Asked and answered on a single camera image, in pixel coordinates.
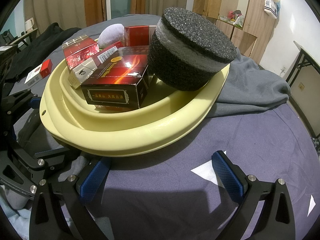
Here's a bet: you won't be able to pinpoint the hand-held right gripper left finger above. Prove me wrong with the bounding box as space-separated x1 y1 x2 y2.
29 158 112 240

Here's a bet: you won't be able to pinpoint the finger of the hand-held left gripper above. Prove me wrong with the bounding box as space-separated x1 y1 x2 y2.
5 89 42 117
24 147 81 178

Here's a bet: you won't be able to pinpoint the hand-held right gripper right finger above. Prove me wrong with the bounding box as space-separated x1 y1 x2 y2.
211 150 297 240

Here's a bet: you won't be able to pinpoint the pale yellow plastic basin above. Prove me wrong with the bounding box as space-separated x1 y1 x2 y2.
39 38 230 158

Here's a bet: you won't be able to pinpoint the red box with silver end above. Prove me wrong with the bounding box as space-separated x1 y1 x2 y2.
68 45 118 90

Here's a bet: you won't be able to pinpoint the red translucent case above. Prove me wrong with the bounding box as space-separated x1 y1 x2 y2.
62 35 100 70

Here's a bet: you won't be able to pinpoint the dark red box black sides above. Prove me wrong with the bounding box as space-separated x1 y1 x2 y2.
80 54 150 111

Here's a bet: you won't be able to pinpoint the lilac round plush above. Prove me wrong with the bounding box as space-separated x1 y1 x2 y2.
97 23 125 49

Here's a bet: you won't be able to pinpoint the red carton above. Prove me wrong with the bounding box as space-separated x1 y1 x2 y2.
124 25 156 47

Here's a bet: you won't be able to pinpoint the black foam cylinder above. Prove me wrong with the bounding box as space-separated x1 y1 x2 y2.
147 7 237 92

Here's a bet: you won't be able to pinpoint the red and white cigarette pack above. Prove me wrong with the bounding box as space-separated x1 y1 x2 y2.
24 59 53 88

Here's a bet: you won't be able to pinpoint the black cloth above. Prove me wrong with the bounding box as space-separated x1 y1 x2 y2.
0 22 83 80

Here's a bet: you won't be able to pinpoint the white kettle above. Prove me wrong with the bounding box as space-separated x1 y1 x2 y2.
24 17 35 32

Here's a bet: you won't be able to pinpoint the grey blanket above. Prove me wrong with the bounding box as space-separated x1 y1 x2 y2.
205 47 292 118

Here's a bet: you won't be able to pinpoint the beige curtain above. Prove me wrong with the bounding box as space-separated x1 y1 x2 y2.
25 0 190 30

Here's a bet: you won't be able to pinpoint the black folding table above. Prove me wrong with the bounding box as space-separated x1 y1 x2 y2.
285 41 320 138

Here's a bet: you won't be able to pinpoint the shelf clutter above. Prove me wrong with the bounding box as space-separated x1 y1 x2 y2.
219 10 245 27

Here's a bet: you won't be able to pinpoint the white hanging bag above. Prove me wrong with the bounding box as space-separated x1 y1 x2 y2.
264 0 282 19

